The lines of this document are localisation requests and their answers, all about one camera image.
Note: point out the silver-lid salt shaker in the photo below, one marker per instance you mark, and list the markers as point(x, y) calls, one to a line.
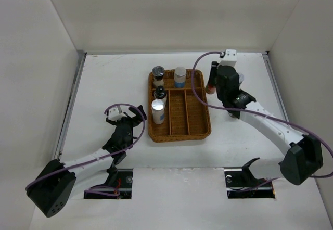
point(158, 111)
point(180, 77)

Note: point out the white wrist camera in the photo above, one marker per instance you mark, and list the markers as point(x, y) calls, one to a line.
point(114, 113)
point(228, 58)

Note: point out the near red-label spice jar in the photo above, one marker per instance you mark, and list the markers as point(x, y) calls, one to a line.
point(231, 115)

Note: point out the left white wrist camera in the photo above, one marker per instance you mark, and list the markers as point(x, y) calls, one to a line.
point(114, 113)

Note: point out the brown wicker tray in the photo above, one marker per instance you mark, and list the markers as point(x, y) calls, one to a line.
point(185, 118)

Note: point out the yellow-cap red sauce bottle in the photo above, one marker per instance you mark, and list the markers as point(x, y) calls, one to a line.
point(210, 89)

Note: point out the clear-lid white spice jar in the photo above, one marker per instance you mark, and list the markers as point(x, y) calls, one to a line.
point(158, 76)

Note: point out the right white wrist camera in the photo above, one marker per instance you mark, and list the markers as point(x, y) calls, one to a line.
point(228, 58)

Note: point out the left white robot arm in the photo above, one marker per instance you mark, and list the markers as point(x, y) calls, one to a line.
point(59, 181)

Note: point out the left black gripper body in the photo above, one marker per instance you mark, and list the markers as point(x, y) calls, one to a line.
point(131, 121)

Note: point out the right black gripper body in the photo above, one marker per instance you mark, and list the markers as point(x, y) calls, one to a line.
point(220, 95)

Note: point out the black-cap white spice jar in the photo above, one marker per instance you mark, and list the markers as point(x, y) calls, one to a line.
point(161, 93)

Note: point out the far red-label spice jar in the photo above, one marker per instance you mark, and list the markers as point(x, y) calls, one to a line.
point(242, 78)

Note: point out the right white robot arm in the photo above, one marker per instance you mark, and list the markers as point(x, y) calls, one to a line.
point(302, 152)

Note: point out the red-label spice jar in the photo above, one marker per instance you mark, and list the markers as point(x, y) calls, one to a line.
point(231, 115)
point(242, 78)

